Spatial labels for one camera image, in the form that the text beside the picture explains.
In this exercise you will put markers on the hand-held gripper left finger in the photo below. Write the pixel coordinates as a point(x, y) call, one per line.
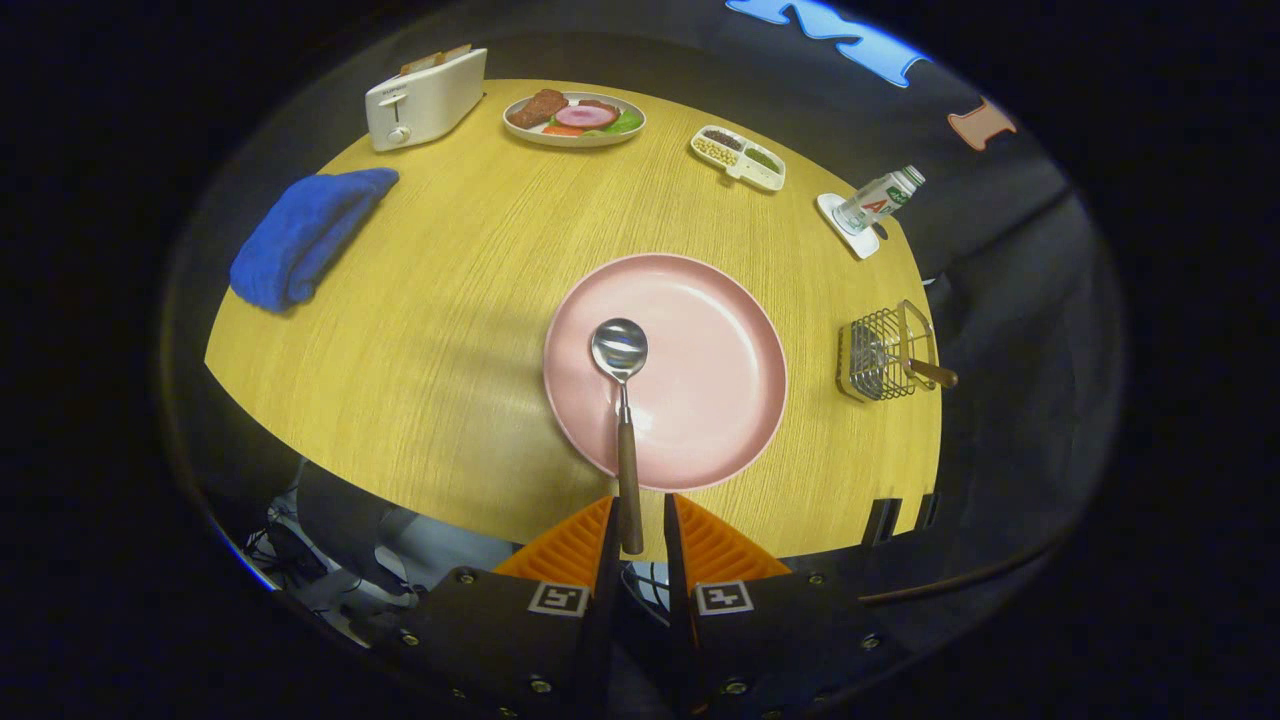
point(606, 570)

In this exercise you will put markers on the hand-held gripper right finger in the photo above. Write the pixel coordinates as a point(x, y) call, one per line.
point(676, 570)

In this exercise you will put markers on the black table clamp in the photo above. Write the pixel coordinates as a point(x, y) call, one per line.
point(880, 520)
point(927, 510)

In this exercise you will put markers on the pink plate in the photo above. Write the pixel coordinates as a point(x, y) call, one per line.
point(700, 340)

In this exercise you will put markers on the white square coaster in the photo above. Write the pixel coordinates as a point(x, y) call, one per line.
point(840, 235)

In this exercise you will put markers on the white divided tray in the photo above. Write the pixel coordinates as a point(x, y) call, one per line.
point(748, 175)

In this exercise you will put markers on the pile of green beans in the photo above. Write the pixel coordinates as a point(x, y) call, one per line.
point(762, 159)

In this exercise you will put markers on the pile of yellow soybeans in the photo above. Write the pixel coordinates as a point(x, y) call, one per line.
point(713, 151)

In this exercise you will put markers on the white plastic bottle green cap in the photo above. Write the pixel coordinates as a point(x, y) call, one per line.
point(880, 198)

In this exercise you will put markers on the grey food plate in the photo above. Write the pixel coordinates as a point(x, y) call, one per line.
point(590, 140)

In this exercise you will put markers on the pile of dark beans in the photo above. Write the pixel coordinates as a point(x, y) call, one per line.
point(724, 139)

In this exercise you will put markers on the orange tomato slice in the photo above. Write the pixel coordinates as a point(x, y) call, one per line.
point(560, 130)

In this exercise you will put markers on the green lettuce leaf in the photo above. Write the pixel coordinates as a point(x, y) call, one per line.
point(627, 122)

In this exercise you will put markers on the blue towel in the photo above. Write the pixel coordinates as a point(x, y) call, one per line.
point(300, 235)

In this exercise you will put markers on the pink ham slice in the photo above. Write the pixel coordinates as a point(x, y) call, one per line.
point(585, 115)

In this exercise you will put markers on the brown meat patty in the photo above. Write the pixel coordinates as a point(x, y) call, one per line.
point(537, 108)
point(598, 103)

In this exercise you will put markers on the white toaster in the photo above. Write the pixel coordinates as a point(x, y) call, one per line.
point(430, 100)

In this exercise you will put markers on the toast slice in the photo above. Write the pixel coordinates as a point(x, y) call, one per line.
point(422, 64)
point(456, 50)

